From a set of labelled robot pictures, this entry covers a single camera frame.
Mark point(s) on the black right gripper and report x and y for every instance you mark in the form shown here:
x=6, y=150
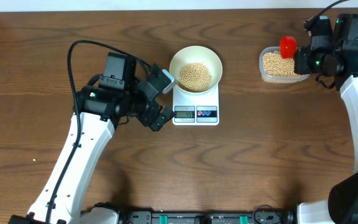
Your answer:
x=301, y=55

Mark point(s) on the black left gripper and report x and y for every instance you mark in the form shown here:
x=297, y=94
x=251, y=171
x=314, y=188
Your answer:
x=153, y=108

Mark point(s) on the red measuring scoop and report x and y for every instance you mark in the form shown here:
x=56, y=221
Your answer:
x=288, y=46

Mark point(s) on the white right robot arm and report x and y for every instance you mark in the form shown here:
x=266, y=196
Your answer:
x=333, y=52

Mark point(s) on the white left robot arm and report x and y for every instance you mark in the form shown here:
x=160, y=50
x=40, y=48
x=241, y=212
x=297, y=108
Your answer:
x=127, y=88

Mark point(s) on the white digital kitchen scale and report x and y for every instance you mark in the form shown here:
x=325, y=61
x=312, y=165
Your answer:
x=196, y=109

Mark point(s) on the soybeans in bowl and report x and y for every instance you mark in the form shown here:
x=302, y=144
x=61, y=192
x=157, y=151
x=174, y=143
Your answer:
x=195, y=77

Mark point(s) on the cream ceramic bowl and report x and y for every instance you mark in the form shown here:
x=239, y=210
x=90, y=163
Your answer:
x=197, y=54

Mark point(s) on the clear plastic soybean container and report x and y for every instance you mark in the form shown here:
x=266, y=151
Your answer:
x=276, y=69

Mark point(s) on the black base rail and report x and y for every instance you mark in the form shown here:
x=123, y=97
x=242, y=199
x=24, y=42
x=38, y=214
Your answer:
x=257, y=216

